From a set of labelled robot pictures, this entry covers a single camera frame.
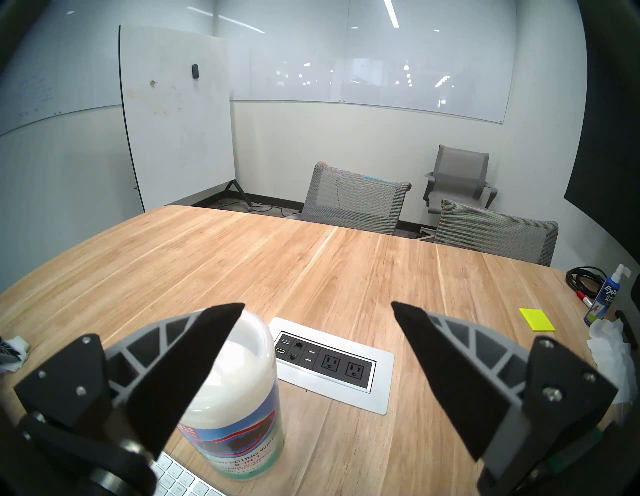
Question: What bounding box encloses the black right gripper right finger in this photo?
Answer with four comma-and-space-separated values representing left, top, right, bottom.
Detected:
391, 301, 619, 495

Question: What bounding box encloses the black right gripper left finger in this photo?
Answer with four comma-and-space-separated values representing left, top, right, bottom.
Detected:
12, 302, 245, 473

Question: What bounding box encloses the white disinfecting wipe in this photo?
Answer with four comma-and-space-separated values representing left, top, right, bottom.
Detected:
0, 336, 31, 375

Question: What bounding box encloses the disinfecting wipes canister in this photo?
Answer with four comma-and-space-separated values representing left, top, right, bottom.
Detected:
177, 310, 286, 482

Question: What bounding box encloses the yellow sticky note pad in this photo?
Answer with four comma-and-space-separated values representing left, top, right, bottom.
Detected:
518, 308, 557, 333

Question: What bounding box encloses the white keyboard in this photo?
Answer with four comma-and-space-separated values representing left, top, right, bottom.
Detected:
150, 452, 228, 496

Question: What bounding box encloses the crumpled white tissue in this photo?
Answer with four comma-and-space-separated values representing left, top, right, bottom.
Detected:
586, 319, 638, 406

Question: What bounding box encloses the table power outlet panel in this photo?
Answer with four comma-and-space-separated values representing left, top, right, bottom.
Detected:
268, 316, 396, 416

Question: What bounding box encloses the whiteboard cleaner spray bottle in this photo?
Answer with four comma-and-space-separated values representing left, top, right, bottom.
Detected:
583, 263, 632, 327

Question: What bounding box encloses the low grey mesh chair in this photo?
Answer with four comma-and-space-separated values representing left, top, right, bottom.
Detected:
434, 200, 559, 267

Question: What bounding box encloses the black remote control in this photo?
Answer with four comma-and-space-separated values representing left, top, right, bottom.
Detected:
615, 310, 640, 350

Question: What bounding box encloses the grey armrest chair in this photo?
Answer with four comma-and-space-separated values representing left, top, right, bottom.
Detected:
424, 145, 499, 215

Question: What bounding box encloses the wide grey mesh chair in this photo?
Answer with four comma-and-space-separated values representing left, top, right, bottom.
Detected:
300, 161, 413, 235

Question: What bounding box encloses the mobile whiteboard on stand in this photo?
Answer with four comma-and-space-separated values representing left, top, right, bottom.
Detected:
118, 25, 254, 213

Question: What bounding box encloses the black coiled cable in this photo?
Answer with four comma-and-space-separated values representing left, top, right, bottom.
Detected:
566, 266, 608, 300

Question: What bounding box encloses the written-on wall whiteboard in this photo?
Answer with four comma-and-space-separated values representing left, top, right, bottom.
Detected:
0, 0, 123, 138

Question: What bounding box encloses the black wall screen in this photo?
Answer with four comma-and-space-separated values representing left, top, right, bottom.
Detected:
564, 0, 640, 241

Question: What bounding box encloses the glass wall whiteboard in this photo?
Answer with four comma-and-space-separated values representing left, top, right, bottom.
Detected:
227, 0, 517, 124

